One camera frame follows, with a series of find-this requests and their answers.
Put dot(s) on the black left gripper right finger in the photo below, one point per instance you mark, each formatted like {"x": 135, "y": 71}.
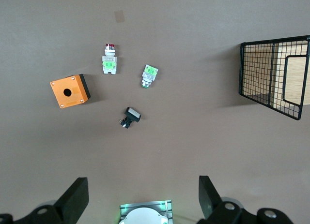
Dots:
{"x": 209, "y": 197}

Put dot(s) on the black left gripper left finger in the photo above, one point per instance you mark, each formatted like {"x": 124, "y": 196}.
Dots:
{"x": 72, "y": 199}

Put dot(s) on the red push button switch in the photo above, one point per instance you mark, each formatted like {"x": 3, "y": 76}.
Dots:
{"x": 109, "y": 64}

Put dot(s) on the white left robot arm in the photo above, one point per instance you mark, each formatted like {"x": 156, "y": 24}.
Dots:
{"x": 145, "y": 216}

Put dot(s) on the black white square push button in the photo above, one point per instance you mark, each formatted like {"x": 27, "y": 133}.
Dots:
{"x": 132, "y": 113}

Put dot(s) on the translucent tape patch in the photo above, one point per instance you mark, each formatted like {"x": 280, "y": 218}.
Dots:
{"x": 119, "y": 16}

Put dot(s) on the aluminium left arm base plate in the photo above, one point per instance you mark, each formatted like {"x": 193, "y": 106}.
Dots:
{"x": 145, "y": 204}

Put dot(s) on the orange button enclosure box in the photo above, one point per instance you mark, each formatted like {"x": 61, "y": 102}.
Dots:
{"x": 77, "y": 88}

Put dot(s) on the green push button switch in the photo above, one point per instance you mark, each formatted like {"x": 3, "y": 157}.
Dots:
{"x": 149, "y": 74}

